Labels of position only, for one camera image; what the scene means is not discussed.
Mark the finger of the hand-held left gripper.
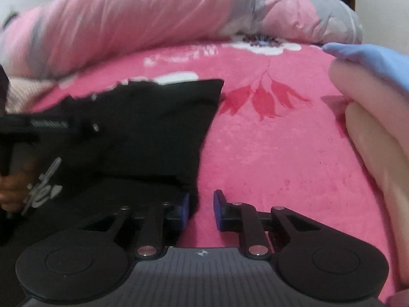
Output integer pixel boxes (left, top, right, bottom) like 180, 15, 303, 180
70, 118, 101, 136

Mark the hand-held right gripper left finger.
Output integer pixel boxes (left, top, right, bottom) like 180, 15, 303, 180
77, 193, 190, 259

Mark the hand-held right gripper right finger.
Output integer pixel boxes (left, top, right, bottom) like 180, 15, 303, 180
213, 189, 322, 259

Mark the black shirt with white print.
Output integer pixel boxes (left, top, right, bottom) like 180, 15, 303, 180
0, 78, 225, 295

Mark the stack of folded pastel clothes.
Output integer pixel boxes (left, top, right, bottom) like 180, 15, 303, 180
344, 102, 409, 298

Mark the person's left hand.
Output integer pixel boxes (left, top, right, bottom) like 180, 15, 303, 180
0, 161, 37, 213

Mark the pink floral blanket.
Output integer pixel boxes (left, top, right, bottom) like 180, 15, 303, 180
29, 37, 400, 307

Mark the pink and grey quilt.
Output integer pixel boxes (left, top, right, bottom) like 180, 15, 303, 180
0, 0, 365, 80

